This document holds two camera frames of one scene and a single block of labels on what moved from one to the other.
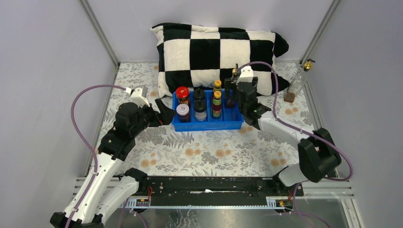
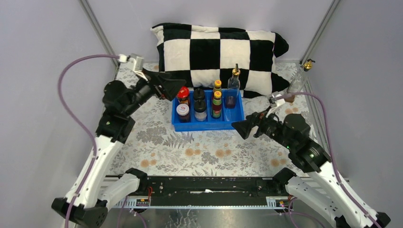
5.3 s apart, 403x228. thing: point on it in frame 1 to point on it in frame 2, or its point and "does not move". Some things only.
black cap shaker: [200, 110] does not move
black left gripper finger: [166, 115] to [169, 84]
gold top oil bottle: [298, 81] does not move
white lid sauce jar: [182, 110] does not move
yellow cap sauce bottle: [216, 107] does not move
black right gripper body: [242, 109] to [272, 128]
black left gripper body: [148, 118] to [143, 88]
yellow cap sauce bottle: [217, 83] does not move
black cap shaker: [198, 94] does not move
